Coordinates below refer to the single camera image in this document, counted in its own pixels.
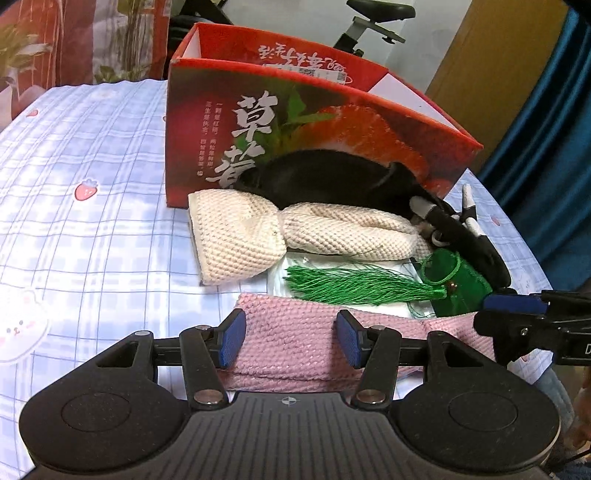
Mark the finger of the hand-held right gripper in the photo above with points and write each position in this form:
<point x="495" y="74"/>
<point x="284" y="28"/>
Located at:
<point x="503" y="332"/>
<point x="512" y="304"/>

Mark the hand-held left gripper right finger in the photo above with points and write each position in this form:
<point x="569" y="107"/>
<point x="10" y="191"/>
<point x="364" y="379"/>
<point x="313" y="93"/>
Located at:
<point x="348" y="339"/>

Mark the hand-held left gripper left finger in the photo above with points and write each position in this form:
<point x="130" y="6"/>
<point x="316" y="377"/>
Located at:
<point x="232" y="339"/>

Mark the pink knitted cloth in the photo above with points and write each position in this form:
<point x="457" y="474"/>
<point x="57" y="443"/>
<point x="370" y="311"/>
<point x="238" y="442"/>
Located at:
<point x="291" y="332"/>

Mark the black glove with white tips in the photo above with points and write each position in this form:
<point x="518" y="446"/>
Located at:
<point x="480" y="254"/>

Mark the red strawberry print cardboard box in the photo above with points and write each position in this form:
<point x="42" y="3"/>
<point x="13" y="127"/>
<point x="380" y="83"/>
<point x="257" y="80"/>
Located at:
<point x="207" y="138"/>

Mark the green tasselled pouch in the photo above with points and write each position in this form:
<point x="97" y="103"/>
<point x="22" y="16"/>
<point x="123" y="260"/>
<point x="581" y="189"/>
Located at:
<point x="369" y="284"/>

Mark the clear plastic bag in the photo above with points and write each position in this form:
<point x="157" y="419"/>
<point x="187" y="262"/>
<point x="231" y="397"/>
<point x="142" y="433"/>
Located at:
<point x="277" y="277"/>

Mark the cream knitted cloth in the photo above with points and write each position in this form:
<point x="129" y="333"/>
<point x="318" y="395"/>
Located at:
<point x="231" y="230"/>

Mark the black cloth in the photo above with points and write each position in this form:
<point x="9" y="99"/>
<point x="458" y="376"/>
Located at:
<point x="323" y="180"/>

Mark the blue curtain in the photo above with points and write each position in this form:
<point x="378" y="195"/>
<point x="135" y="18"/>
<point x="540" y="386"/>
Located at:
<point x="545" y="138"/>

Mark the plaid strawberry print bedsheet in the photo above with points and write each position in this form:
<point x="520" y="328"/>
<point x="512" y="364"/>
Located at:
<point x="92" y="230"/>

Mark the wooden door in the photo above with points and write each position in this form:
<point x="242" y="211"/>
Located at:
<point x="485" y="55"/>

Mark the black exercise bike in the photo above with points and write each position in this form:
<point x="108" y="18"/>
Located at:
<point x="358" y="27"/>

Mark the pink printed backdrop cloth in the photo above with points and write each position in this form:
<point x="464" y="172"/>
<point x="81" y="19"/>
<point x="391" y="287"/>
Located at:
<point x="69" y="46"/>

